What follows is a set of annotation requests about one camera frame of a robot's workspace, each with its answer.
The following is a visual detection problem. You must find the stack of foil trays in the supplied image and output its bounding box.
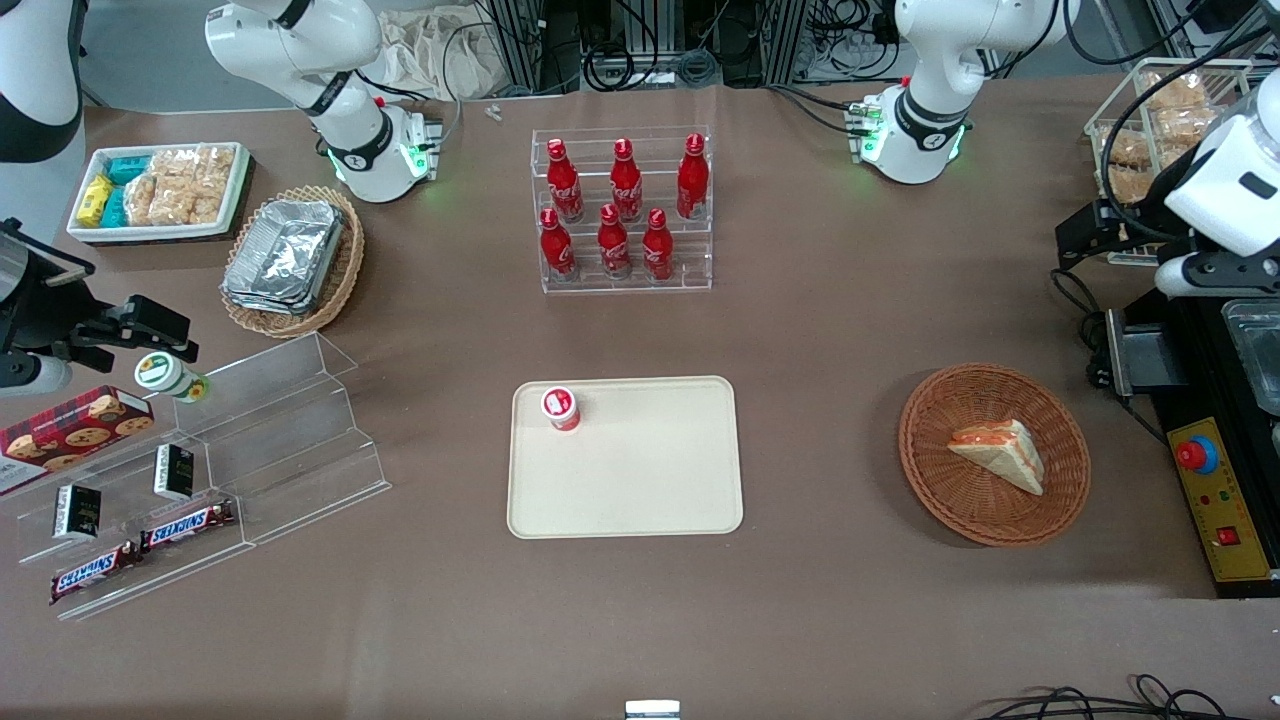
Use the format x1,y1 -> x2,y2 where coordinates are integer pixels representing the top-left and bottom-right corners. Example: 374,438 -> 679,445
222,199 -> 346,317

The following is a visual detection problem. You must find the black yellow control box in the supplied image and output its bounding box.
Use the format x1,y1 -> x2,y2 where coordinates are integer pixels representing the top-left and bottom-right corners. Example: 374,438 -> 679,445
1160,295 -> 1280,599

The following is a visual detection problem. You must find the black cable bundle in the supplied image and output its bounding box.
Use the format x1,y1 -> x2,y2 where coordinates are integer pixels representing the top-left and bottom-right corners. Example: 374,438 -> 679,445
975,674 -> 1280,720

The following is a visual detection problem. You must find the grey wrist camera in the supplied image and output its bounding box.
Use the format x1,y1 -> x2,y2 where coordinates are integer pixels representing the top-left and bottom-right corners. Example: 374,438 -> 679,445
0,352 -> 73,398
1155,250 -> 1280,298

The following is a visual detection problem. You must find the light tan wicker basket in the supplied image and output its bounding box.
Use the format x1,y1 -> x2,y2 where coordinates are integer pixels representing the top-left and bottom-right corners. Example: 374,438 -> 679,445
220,185 -> 366,339

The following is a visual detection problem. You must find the black cable on table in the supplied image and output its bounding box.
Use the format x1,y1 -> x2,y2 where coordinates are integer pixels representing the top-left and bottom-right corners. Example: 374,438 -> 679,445
1050,266 -> 1173,443

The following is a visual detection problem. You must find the white rectangular snack tray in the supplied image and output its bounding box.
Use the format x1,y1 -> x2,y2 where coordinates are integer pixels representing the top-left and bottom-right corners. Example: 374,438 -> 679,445
66,142 -> 251,244

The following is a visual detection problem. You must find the clear acrylic stepped shelf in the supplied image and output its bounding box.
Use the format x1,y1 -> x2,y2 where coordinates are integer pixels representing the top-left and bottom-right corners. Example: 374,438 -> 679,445
15,332 -> 393,623

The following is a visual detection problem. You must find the triangular sandwich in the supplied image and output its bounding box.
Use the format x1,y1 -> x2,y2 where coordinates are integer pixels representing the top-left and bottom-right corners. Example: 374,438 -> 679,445
947,419 -> 1046,497

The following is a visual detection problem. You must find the small black box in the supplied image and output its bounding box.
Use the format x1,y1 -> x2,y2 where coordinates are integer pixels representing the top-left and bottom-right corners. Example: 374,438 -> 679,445
153,444 -> 196,501
52,484 -> 103,542

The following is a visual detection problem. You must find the brown wicker basket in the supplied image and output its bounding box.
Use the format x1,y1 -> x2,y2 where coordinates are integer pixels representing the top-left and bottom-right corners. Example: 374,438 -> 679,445
897,362 -> 1093,548

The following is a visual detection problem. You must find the Snickers chocolate bar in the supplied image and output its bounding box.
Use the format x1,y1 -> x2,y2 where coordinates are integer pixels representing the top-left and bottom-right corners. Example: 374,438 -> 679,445
50,541 -> 143,605
140,500 -> 237,553

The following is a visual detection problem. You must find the black base power cable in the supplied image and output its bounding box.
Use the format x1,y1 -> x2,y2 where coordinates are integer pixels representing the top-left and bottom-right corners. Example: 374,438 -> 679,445
768,84 -> 873,137

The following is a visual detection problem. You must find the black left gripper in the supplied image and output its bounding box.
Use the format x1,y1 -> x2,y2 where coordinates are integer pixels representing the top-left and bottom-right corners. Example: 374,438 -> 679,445
1055,198 -> 1188,272

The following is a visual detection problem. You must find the green lidded cup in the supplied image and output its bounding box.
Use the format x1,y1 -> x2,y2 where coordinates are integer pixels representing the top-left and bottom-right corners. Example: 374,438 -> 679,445
135,352 -> 211,405

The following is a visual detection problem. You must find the beige plastic serving tray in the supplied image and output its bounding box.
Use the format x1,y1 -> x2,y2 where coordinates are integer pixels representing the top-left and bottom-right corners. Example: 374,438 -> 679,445
506,376 -> 745,541

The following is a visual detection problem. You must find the yellow snack packet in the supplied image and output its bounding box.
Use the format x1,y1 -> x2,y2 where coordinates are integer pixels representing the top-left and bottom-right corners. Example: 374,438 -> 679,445
77,174 -> 115,229

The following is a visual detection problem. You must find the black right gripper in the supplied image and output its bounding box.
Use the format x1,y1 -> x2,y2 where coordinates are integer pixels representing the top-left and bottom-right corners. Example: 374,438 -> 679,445
0,218 -> 199,367

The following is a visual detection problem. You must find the red cookie box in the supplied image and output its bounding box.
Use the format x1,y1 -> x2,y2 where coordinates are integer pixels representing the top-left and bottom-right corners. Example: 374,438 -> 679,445
0,386 -> 156,498

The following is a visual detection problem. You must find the aluminium frame post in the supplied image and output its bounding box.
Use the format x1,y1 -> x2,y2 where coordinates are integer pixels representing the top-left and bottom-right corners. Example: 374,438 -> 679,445
486,0 -> 547,96
764,0 -> 813,87

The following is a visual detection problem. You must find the red lidded yogurt cup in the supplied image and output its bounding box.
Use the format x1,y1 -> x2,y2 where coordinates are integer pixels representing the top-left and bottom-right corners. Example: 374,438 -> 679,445
541,386 -> 583,433

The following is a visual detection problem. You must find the cream cloth bag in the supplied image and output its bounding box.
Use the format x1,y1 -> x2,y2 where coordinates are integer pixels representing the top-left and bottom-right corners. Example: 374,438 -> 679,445
375,8 -> 507,101

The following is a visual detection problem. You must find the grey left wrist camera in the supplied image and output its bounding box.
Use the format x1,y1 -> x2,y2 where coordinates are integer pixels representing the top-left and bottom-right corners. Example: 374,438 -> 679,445
1155,250 -> 1280,298

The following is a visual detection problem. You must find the red cola bottle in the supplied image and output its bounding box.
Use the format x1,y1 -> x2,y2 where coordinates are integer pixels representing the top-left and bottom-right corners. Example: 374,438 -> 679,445
545,138 -> 585,224
597,203 -> 633,280
609,138 -> 644,223
676,133 -> 710,221
641,207 -> 675,282
539,207 -> 578,282

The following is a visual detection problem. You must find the clear plastic container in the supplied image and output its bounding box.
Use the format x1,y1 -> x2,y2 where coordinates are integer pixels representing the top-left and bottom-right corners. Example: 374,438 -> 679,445
1222,300 -> 1280,416

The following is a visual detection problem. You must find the wrapped bread packet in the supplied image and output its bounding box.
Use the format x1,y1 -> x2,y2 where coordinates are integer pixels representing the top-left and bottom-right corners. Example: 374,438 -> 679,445
1140,74 -> 1207,111
1105,160 -> 1169,207
1095,128 -> 1151,167
1150,106 -> 1219,153

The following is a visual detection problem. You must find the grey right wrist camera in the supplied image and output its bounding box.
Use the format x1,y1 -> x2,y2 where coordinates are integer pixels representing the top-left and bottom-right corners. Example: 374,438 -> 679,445
0,352 -> 73,398

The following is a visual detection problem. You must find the black metal plate device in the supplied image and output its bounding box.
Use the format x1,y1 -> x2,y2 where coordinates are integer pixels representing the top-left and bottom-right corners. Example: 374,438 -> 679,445
1105,304 -> 1193,401

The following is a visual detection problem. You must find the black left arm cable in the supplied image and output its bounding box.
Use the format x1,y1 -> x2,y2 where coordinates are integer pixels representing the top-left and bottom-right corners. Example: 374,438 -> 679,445
1060,0 -> 1280,247

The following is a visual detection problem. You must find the white wire basket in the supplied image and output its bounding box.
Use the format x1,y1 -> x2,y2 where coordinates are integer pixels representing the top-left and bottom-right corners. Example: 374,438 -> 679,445
1085,57 -> 1253,266

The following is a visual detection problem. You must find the clear acrylic bottle rack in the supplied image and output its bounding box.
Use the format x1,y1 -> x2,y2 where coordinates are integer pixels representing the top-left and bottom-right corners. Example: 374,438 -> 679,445
530,126 -> 714,295

